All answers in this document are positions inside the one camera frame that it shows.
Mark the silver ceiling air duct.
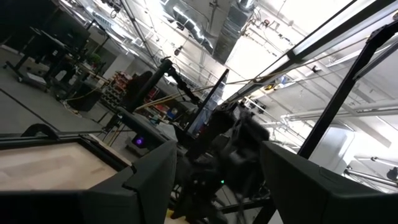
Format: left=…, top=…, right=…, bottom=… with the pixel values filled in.
left=172, top=0, right=259, bottom=65

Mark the black frame brace bar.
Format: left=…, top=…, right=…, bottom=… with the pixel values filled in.
left=217, top=196, right=276, bottom=215

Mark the green potted plant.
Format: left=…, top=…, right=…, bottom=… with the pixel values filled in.
left=86, top=52, right=103, bottom=68

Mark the black bin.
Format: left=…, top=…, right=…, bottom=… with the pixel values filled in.
left=67, top=81, right=103, bottom=112

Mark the black rig frame post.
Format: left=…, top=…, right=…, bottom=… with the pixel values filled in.
left=297, top=20, right=398, bottom=159

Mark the yellow cable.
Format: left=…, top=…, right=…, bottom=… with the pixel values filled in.
left=135, top=91, right=203, bottom=112

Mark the black clamp handle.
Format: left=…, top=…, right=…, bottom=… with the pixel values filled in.
left=20, top=123, right=60, bottom=141

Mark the black workstation desk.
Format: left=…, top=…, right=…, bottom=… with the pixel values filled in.
left=0, top=0, right=93, bottom=93

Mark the black table border rail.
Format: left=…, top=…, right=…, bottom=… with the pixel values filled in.
left=0, top=133, right=134, bottom=172

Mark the flat computer monitor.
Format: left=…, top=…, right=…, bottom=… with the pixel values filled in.
left=185, top=68, right=230, bottom=138

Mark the black frame LED light bar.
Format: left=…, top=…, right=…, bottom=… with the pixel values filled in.
left=228, top=0, right=398, bottom=102

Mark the black desk with purple light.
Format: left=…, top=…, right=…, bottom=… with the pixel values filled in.
left=116, top=106, right=175, bottom=150

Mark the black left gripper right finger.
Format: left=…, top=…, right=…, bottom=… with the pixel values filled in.
left=260, top=141, right=398, bottom=224

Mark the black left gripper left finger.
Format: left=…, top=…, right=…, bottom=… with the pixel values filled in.
left=0, top=139, right=178, bottom=224

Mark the black office chair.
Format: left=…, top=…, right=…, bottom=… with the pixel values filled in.
left=123, top=70, right=154, bottom=108

